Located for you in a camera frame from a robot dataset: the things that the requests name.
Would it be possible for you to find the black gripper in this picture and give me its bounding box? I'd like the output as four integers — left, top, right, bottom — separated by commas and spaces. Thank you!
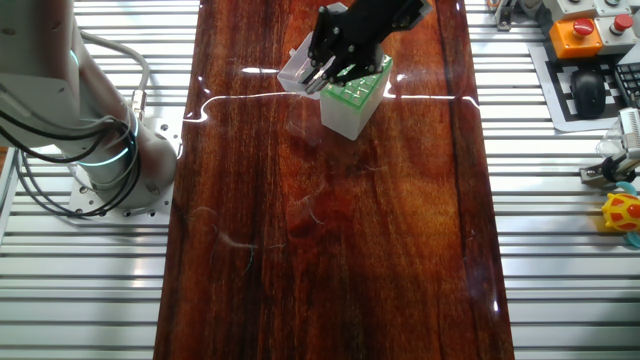
302, 0, 435, 96

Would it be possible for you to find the translucent tip box green rack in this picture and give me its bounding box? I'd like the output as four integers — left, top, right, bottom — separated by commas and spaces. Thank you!
319, 53, 395, 142

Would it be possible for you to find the clear hinged box lid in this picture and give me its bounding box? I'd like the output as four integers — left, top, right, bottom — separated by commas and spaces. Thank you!
276, 32, 324, 101

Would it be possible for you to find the glossy wood grain board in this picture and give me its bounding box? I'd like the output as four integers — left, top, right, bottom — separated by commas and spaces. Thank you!
152, 0, 516, 360

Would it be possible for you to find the orange emergency stop box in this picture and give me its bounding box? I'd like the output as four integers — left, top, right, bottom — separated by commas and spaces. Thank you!
548, 18, 605, 60

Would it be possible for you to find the black white calibration sheet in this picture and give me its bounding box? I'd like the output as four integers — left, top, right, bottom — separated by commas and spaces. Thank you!
528, 42, 640, 134

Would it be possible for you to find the grey control box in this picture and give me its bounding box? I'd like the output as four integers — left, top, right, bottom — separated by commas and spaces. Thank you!
594, 0, 634, 17
542, 0, 599, 21

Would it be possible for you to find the black computer mouse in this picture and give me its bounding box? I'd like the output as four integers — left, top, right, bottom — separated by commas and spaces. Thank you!
570, 68, 608, 120

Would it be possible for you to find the grey box red button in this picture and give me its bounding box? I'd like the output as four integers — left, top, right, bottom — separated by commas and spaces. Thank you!
594, 13, 640, 55

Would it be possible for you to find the silver metal clamp device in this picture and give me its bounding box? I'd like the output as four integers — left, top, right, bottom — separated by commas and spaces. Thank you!
579, 154, 639, 190

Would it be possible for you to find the black keyboard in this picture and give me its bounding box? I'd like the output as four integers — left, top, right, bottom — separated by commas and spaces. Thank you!
613, 62, 640, 109

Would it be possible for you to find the yellow orange turtle toy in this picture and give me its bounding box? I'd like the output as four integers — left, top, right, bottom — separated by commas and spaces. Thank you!
601, 181, 640, 250

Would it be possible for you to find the small silver metal bracket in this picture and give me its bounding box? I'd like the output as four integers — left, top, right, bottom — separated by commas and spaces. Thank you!
494, 0, 519, 32

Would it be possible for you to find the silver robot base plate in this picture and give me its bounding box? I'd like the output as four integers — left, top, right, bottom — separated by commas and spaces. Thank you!
67, 117, 184, 225

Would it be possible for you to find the grey cable metal connector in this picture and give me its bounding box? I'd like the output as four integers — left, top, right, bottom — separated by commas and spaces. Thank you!
79, 30, 152, 124

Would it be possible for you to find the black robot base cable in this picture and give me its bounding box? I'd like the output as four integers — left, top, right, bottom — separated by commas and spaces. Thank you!
0, 109, 126, 165
14, 122, 142, 220

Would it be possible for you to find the silver ribbed exterior camera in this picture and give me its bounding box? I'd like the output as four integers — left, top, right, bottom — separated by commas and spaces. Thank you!
617, 107, 640, 161

